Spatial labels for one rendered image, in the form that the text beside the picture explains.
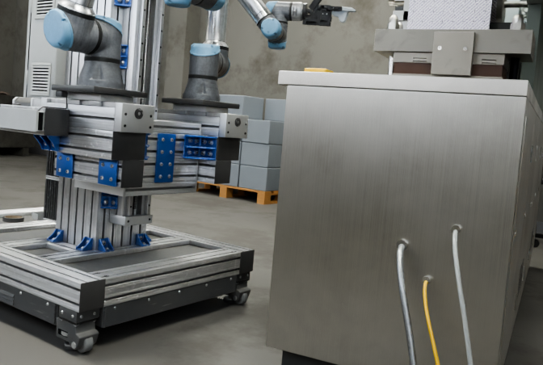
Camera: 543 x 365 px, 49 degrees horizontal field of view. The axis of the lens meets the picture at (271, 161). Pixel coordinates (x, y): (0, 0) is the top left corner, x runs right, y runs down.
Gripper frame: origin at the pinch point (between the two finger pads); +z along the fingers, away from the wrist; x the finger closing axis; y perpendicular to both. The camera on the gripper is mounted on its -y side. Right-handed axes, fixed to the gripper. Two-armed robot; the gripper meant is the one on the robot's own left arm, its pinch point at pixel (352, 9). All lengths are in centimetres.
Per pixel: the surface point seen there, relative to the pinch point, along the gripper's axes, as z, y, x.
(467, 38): 35, 12, 87
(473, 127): 38, 33, 96
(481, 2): 40, 1, 65
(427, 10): 26, 3, 61
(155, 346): -49, 114, 81
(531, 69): 55, 19, 70
